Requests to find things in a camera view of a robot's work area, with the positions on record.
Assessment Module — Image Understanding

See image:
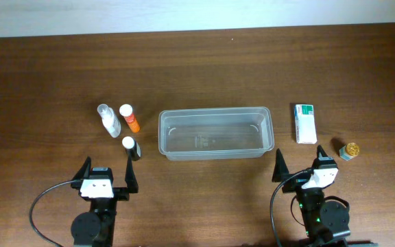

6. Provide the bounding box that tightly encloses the small jar gold lid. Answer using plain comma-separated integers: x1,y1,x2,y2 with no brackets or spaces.
339,143,360,161

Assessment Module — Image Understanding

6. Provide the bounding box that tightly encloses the white green medicine box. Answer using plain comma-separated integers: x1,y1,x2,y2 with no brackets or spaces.
294,104,318,144

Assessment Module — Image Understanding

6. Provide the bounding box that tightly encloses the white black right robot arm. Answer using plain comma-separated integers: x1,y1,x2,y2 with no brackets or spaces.
270,145,378,246

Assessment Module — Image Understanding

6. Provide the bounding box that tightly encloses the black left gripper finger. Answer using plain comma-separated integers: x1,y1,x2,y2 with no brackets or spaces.
125,156,139,193
72,156,91,180

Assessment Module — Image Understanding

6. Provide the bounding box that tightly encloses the orange tablet tube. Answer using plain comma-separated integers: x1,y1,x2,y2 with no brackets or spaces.
119,104,141,133

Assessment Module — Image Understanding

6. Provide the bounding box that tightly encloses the black left camera cable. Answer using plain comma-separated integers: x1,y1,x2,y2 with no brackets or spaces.
28,179,82,247

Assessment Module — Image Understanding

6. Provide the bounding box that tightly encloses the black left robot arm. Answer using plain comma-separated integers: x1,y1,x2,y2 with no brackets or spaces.
71,157,139,247

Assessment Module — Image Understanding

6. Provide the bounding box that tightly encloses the white spray bottle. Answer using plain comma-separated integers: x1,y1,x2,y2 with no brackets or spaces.
97,104,121,138

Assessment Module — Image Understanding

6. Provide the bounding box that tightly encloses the clear plastic container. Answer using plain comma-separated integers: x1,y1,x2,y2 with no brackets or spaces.
158,106,275,161

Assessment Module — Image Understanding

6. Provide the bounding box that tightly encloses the dark bottle white cap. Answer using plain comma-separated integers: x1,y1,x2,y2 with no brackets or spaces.
122,137,141,161

